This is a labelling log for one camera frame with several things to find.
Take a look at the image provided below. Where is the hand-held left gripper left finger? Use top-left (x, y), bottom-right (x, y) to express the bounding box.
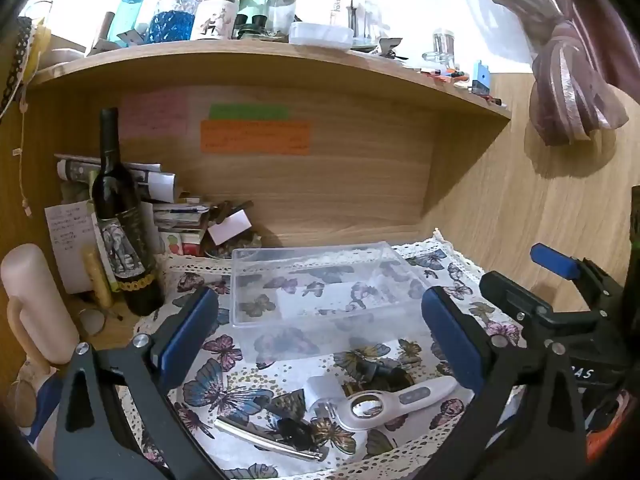
top-left (54, 286), bottom-right (226, 480)

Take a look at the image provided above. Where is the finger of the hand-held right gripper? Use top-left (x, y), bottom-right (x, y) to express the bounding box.
top-left (478, 270), bottom-right (558, 333)
top-left (530, 243), bottom-right (623, 306)

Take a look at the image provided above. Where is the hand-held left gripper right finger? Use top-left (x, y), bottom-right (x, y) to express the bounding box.
top-left (421, 286), bottom-right (588, 480)

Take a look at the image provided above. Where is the white magnifying glass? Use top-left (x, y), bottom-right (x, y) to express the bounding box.
top-left (336, 376), bottom-right (458, 433)

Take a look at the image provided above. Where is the silver metal clip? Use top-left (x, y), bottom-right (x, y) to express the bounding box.
top-left (214, 417), bottom-right (326, 462)

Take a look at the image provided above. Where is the clear plastic box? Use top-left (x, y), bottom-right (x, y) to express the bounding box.
top-left (230, 241), bottom-right (436, 363)

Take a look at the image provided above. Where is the small white cylinder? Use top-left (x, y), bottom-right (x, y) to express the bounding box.
top-left (303, 375), bottom-right (343, 418)

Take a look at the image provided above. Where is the butterfly print tablecloth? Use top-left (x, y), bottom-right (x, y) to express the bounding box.
top-left (132, 227), bottom-right (531, 480)

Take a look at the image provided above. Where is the bowl of stones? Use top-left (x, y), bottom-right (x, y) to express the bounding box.
top-left (202, 232), bottom-right (263, 260)

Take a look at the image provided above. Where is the yellow candle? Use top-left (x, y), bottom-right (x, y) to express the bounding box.
top-left (82, 247), bottom-right (115, 308)

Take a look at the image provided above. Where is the stack of papers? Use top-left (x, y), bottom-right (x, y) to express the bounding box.
top-left (152, 195), bottom-right (216, 256)

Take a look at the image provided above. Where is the white card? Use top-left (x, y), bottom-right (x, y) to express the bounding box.
top-left (207, 210), bottom-right (252, 245)

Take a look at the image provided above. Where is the dark wine bottle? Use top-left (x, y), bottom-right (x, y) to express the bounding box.
top-left (91, 107), bottom-right (166, 317)

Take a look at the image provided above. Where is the handwritten paper note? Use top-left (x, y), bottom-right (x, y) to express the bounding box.
top-left (45, 201), bottom-right (101, 295)

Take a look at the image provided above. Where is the pink striped curtain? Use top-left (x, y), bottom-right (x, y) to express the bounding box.
top-left (452, 0), bottom-right (640, 147)

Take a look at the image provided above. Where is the rolled newspaper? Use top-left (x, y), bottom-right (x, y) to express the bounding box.
top-left (55, 156), bottom-right (178, 201)

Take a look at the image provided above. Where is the small blue box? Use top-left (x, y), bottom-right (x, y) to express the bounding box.
top-left (471, 60), bottom-right (492, 96)

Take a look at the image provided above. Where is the orange sticky note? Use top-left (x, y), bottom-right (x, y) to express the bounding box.
top-left (201, 120), bottom-right (311, 154)

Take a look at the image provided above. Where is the pink sticky note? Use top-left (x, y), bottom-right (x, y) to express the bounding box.
top-left (120, 91), bottom-right (188, 138)

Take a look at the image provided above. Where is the green sticky note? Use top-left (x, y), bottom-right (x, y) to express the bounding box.
top-left (209, 104), bottom-right (290, 121)

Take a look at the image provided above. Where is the small glass jar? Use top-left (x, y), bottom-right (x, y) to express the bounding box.
top-left (432, 30), bottom-right (456, 63)

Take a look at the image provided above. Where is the wooden shelf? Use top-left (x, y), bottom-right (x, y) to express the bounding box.
top-left (22, 40), bottom-right (513, 236)

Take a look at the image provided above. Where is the brown cardboard tube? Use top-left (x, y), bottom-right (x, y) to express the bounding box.
top-left (90, 12), bottom-right (116, 56)

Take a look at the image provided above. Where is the blue glass bottle with cork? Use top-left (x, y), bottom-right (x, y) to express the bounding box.
top-left (148, 0), bottom-right (197, 43)

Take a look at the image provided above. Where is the clear bottle with fox label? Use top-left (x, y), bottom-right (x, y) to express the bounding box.
top-left (190, 0), bottom-right (241, 41)

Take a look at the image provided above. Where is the black lace ribbon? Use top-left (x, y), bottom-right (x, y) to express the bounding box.
top-left (0, 16), bottom-right (33, 116)

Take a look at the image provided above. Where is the clear toothbrush packet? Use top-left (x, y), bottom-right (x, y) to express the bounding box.
top-left (330, 0), bottom-right (391, 41)

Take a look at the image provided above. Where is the teal plastic bottle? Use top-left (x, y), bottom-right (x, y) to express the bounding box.
top-left (107, 0), bottom-right (146, 41)

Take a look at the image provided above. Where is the flat white plastic container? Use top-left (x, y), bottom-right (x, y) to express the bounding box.
top-left (289, 21), bottom-right (354, 51)

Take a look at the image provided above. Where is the glass jar with silver lid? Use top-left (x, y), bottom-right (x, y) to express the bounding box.
top-left (267, 0), bottom-right (297, 38)

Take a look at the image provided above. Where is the green bottle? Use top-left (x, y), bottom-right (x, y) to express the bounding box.
top-left (235, 0), bottom-right (271, 38)

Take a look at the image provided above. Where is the beige hanging cord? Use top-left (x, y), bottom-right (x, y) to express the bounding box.
top-left (19, 80), bottom-right (34, 216)

